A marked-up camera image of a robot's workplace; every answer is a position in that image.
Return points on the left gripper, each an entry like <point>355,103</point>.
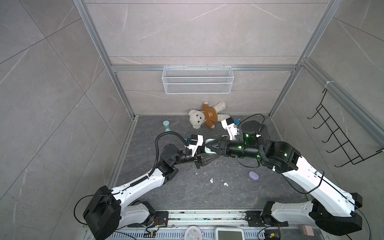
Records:
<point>197,159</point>

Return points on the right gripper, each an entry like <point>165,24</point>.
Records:
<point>224,145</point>

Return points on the purple earbud charging case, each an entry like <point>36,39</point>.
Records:
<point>254,176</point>

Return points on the green earbud charging case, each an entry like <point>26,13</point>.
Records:
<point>207,148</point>

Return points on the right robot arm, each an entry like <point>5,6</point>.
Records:
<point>331,209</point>

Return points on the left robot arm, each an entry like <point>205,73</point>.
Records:
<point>111,209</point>

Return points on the white teddy bear brown shirt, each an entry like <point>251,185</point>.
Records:
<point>208,115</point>

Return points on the white digital scale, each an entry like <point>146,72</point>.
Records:
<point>229,233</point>

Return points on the pink block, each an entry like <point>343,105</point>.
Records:
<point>307,230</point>

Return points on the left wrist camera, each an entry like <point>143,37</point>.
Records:
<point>193,143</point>

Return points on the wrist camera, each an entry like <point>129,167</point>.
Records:
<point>230,125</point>
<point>193,143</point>

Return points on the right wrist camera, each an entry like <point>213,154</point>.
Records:
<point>230,125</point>

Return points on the white wire mesh basket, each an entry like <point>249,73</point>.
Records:
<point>197,80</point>

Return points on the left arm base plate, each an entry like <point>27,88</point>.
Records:
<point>158,218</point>

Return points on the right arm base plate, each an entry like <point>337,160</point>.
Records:
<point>258,219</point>

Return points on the black wall hook rack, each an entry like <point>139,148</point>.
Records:
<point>339,136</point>

